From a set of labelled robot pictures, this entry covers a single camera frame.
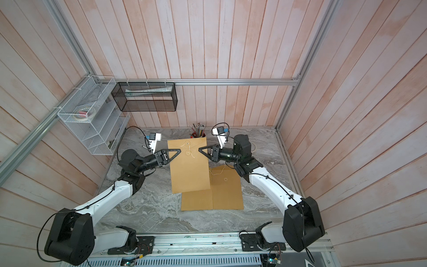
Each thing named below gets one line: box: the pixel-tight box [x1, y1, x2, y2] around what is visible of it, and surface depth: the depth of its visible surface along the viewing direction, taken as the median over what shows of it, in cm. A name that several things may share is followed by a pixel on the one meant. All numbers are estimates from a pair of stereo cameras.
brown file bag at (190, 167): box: [167, 137, 211, 195], surface depth 71 cm
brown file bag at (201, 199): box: [181, 188, 214, 211], surface depth 87 cm
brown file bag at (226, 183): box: [209, 164, 244, 210], surface depth 90 cm
